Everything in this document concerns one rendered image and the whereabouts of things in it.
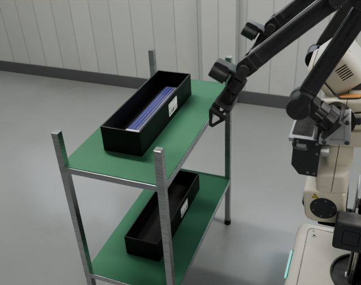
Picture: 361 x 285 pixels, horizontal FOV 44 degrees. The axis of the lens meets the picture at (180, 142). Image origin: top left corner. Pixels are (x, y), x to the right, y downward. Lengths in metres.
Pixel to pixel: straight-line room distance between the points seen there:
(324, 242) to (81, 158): 1.29
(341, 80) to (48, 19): 3.69
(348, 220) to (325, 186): 0.15
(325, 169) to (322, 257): 0.63
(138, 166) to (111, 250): 0.65
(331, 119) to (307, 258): 0.97
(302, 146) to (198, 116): 0.54
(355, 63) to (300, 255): 1.07
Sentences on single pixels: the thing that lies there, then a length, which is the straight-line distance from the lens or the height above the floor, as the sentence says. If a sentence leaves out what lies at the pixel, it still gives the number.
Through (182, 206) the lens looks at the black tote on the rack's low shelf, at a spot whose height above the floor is 0.43.
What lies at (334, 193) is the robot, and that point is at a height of 0.81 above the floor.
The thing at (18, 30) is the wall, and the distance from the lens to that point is 5.18.
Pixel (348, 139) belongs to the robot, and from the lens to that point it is 1.56.
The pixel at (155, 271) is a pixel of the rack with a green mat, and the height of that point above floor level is 0.35.
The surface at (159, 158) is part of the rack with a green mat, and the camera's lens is 1.54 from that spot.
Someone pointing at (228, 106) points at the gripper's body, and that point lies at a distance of 1.57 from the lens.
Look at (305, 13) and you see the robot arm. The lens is 1.41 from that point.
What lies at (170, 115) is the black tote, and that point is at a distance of 2.00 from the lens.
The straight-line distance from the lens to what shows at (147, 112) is 2.00.
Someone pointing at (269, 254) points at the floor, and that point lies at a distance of 2.69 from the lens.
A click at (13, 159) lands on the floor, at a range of 3.79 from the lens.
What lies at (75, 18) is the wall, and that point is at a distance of 4.67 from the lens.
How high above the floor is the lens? 1.94
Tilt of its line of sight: 32 degrees down
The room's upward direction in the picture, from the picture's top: 4 degrees counter-clockwise
